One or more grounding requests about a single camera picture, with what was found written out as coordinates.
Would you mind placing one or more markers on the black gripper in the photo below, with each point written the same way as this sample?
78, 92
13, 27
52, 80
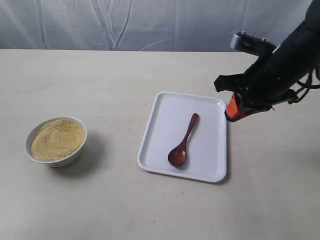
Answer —
285, 75

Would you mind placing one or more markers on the dark red wooden spoon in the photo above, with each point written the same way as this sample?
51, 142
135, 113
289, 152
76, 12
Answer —
177, 157

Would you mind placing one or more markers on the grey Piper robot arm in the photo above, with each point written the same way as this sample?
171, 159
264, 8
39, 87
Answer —
312, 15

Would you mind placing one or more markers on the white rectangular plastic tray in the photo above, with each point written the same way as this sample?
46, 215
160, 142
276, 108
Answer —
166, 127

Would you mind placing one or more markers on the grey-blue backdrop cloth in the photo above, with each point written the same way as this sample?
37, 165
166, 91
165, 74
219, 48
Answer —
144, 25

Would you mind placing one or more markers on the white ceramic bowl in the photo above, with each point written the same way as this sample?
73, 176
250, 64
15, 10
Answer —
58, 163

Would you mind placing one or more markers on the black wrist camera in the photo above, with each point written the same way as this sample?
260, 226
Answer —
252, 45

